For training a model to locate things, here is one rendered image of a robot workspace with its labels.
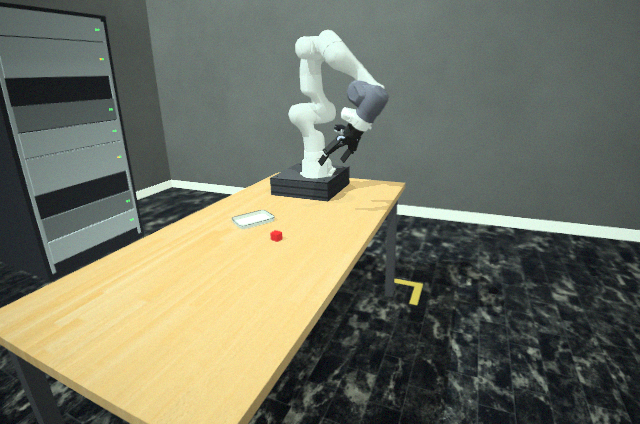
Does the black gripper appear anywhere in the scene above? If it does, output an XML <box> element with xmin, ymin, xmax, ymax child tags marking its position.
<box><xmin>318</xmin><ymin>123</ymin><xmax>364</xmax><ymax>166</ymax></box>

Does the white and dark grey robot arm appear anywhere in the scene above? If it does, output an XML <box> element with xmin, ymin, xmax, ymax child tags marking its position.
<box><xmin>289</xmin><ymin>30</ymin><xmax>389</xmax><ymax>178</ymax></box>

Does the red block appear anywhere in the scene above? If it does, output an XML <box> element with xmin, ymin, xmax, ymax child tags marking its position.
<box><xmin>270</xmin><ymin>230</ymin><xmax>283</xmax><ymax>242</ymax></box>

